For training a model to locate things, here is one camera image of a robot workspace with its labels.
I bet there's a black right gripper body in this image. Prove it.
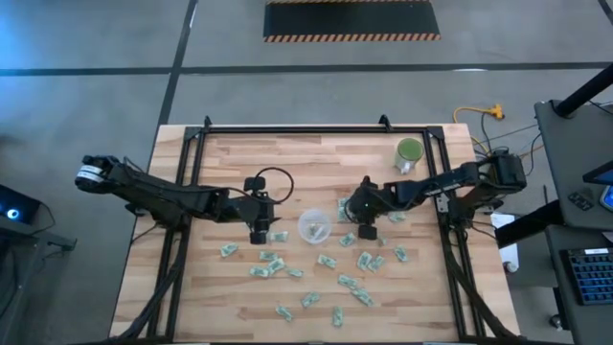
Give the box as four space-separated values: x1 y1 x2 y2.
345 185 387 226

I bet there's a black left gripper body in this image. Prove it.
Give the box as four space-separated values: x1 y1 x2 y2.
241 194 281 232

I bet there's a clear plastic cup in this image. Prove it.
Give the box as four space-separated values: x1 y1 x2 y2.
297 207 333 245

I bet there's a green and white mug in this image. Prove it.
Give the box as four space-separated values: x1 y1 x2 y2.
394 137 426 176

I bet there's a white box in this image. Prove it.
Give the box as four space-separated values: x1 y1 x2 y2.
489 212 521 275

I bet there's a black desk support bar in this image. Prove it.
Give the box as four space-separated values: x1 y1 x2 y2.
494 198 567 249

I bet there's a black hazard-striped floor mat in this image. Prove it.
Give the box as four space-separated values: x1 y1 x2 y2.
262 0 443 44

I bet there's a grey desk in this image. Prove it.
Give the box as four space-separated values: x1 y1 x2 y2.
544 223 613 345
534 98 613 229

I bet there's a small black controller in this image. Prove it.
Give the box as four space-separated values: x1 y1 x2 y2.
567 191 596 213

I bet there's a black backlit keyboard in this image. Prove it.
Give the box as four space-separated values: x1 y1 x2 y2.
558 246 613 307

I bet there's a black equipment stand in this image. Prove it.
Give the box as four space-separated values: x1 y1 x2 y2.
0 222 78 345

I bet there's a blue screen monitor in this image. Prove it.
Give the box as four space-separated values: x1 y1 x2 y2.
581 160 613 213

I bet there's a black computer with blue light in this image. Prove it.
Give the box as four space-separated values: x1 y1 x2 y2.
0 183 42 226

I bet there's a black pole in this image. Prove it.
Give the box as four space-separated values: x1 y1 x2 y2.
554 61 613 119

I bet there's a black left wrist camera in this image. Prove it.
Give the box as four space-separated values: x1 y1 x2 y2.
243 175 267 194

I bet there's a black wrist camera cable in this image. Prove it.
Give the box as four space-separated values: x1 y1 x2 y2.
224 166 295 206

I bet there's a black aluminium table frame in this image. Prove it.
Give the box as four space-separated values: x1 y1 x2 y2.
146 114 485 344

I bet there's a black cable bundle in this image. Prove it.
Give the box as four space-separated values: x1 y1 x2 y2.
443 224 516 344
112 224 193 344

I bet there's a thin black power cable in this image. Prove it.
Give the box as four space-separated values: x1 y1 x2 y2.
478 112 494 154

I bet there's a yellow extension cord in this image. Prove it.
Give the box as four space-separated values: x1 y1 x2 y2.
452 103 507 155

